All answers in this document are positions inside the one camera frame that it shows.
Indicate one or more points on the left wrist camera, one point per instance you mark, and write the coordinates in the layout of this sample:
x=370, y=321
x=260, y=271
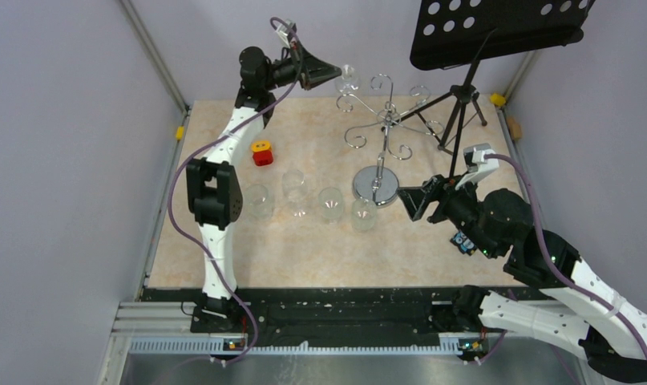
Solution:
x=285, y=31

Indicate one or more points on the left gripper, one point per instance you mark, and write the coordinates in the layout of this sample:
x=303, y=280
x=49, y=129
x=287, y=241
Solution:
x=313, y=70

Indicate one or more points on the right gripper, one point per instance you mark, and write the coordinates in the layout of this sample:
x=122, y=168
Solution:
x=416, y=199

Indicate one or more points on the red and yellow block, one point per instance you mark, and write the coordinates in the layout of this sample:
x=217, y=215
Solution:
x=262, y=153

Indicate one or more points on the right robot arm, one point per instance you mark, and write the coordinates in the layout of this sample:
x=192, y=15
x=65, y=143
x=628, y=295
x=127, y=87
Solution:
x=599, y=326

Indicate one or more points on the brown wall clip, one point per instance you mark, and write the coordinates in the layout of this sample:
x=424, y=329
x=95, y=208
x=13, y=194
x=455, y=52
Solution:
x=514, y=128

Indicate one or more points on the removed wine glass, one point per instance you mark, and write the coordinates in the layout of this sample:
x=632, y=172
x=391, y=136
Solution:
x=295, y=191
x=259, y=202

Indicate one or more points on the yellow corner clip right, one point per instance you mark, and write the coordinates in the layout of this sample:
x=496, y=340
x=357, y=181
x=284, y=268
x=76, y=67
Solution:
x=498, y=100

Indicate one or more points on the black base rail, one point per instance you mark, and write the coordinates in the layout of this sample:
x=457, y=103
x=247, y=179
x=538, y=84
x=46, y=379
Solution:
x=329, y=317

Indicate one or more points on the black music stand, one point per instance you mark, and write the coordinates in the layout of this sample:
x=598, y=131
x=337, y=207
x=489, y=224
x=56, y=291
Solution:
x=450, y=34

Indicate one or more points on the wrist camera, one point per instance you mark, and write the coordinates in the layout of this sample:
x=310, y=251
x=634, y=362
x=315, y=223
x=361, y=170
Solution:
x=285, y=31
x=478, y=165

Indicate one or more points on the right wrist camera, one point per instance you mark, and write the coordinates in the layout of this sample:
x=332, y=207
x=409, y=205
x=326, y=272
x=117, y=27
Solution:
x=478, y=165

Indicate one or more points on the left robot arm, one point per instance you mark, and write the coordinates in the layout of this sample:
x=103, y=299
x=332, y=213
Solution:
x=214, y=194

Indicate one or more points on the chrome wine glass rack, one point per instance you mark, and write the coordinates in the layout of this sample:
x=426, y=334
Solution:
x=377, y=182

